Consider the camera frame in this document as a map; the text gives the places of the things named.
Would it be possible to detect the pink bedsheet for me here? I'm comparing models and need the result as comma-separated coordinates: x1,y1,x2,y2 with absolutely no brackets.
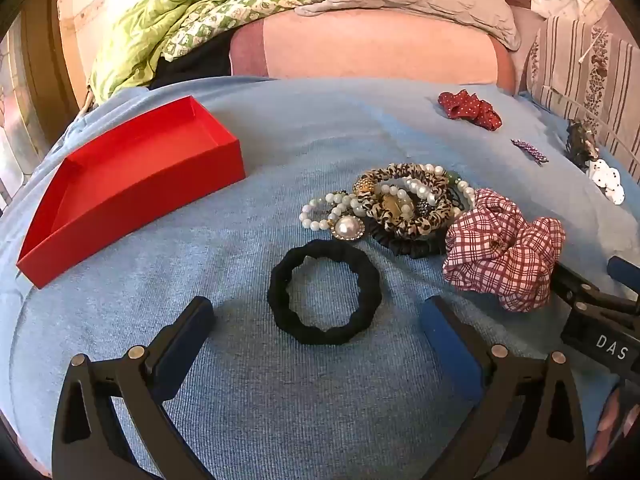
229,7,516,96

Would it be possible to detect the red dotted scrunchie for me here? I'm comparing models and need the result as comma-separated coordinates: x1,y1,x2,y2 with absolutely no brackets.
438,89,502,132

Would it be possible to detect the small pearl bracelet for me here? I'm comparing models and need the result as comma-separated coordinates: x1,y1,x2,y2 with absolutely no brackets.
298,192,368,233

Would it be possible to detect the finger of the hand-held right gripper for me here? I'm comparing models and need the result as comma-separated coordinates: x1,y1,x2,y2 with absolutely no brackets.
607,255,640,301
547,262,640,318

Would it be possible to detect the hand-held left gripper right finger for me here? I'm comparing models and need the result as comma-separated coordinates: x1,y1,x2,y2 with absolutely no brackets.
420,295,588,480

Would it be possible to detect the black braided hair tie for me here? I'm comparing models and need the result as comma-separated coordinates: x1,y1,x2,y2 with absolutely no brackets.
266,239,383,347

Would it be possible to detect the blue blanket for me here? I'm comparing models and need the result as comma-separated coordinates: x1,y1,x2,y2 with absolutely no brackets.
0,76,640,480

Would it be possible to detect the red plaid scrunchie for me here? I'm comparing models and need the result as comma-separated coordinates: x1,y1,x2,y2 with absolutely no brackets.
442,188,567,314

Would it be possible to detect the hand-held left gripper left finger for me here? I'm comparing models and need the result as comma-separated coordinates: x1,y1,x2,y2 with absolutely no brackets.
51,296,216,480

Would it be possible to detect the striped floral pillow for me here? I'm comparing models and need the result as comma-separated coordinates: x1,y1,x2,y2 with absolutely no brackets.
520,15,640,181

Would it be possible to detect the dark hair claw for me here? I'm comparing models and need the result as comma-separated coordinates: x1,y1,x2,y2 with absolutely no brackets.
565,120,601,171

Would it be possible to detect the purple hair clip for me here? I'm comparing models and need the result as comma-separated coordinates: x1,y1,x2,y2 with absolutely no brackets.
511,138,549,165

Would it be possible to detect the leopard print scrunchie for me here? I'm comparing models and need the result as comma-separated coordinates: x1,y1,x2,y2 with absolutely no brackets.
357,162,453,239

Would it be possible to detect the black ribbed hair tie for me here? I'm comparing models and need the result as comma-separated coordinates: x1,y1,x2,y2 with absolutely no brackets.
367,220,451,259

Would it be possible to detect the red cardboard box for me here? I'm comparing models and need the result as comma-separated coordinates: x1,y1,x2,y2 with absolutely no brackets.
16,95,247,290

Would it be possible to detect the gold pearl brooch hair tie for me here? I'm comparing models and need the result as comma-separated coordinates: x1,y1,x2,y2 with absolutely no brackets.
331,214,368,242

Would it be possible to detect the green patterned quilt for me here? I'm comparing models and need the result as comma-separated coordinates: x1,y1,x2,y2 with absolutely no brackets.
87,0,356,103

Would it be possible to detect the black cloth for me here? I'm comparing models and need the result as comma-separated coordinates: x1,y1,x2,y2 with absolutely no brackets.
147,35,241,91

